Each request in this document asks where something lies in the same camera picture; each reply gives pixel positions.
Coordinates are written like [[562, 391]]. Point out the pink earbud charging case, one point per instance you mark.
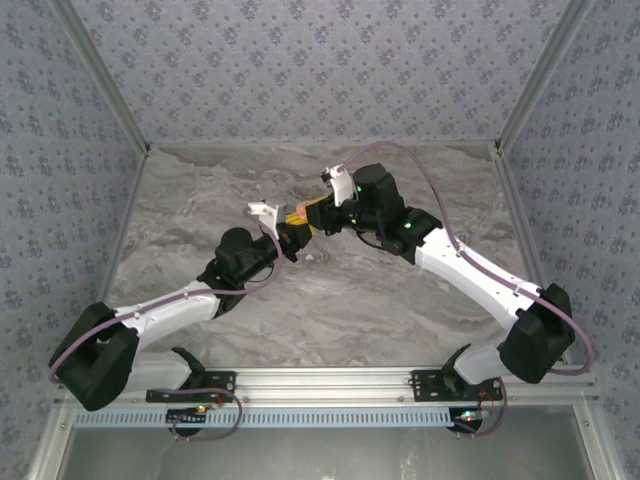
[[301, 205]]

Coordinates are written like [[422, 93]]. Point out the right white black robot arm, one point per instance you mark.
[[465, 270]]

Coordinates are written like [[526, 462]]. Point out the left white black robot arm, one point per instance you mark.
[[165, 312]]

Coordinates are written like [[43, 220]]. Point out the left black controller board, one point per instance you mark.
[[187, 416]]

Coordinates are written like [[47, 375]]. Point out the black controller board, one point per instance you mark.
[[467, 419], [187, 416]]

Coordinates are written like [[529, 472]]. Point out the grey metal panel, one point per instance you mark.
[[325, 455]]

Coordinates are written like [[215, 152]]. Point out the right black controller board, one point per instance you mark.
[[467, 419]]

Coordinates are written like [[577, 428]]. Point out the left aluminium side rail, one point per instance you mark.
[[131, 200]]

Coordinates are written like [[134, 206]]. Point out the aluminium side rail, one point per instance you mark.
[[523, 220], [131, 200]]

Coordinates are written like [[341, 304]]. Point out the right aluminium side rail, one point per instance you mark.
[[523, 220]]

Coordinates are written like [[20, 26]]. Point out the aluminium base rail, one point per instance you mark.
[[325, 385]]

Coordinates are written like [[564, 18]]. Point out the right aluminium frame post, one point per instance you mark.
[[543, 75]]

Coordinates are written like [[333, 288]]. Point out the aluminium frame post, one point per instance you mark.
[[104, 75], [543, 75]]

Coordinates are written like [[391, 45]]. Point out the left aluminium frame post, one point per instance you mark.
[[104, 75]]

